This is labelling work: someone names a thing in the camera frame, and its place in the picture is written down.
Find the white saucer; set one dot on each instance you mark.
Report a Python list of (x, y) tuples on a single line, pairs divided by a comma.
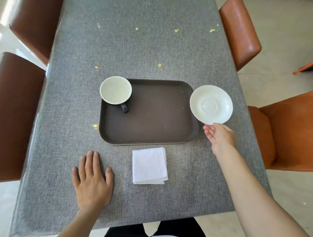
[(211, 105)]

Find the person's left middle finger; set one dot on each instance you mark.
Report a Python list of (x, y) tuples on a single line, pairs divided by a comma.
[(89, 162)]

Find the dark brown serving tray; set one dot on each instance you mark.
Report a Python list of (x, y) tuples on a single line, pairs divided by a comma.
[(156, 117)]

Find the person's black trousers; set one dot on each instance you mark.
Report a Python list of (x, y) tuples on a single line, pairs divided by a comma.
[(176, 228)]

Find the person's right thumb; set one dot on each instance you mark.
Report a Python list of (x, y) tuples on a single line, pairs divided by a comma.
[(221, 126)]

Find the person's left forearm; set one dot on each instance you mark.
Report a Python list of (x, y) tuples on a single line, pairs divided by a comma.
[(80, 223)]

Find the black cup with white inside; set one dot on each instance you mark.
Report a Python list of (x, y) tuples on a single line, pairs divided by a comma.
[(115, 90)]

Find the person's right forearm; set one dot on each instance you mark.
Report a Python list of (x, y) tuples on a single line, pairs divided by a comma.
[(251, 195)]

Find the brown leather chair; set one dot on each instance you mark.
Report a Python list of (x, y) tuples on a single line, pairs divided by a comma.
[(19, 117), (240, 34), (288, 136), (36, 26)]

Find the scattered yellow crumbs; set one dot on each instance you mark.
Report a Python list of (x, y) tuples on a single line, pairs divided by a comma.
[(95, 126)]

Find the orange bar object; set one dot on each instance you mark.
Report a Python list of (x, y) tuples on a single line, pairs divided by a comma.
[(304, 68)]

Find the grey tablecloth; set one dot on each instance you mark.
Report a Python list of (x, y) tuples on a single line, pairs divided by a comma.
[(73, 73)]

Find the person's right hand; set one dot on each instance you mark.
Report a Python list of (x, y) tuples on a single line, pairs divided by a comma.
[(223, 140)]

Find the folded white cloth napkin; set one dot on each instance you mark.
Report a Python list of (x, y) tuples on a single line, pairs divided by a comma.
[(149, 166)]

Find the person's left little finger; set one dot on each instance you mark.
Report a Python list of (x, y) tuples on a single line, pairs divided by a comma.
[(75, 175)]

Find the person's left thumb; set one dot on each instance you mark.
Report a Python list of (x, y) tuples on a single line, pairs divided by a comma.
[(109, 179)]

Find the person's left hand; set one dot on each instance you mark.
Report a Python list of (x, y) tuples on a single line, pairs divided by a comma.
[(93, 188)]

